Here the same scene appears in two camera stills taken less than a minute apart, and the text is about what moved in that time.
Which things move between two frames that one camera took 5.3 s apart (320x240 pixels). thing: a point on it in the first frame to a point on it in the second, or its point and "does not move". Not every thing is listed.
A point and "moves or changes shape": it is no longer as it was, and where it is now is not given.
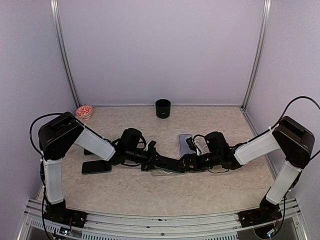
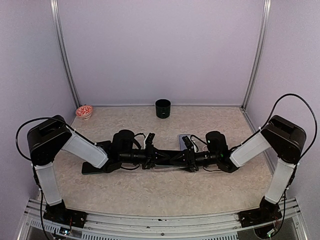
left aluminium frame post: x=54 y=13 does not move
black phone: x=177 y=166 to x=170 y=157
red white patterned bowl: x=84 y=112 does not move
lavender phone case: x=184 y=148 does not move
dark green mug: x=163 y=108 does not move
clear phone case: x=159 y=172 moves or changes shape
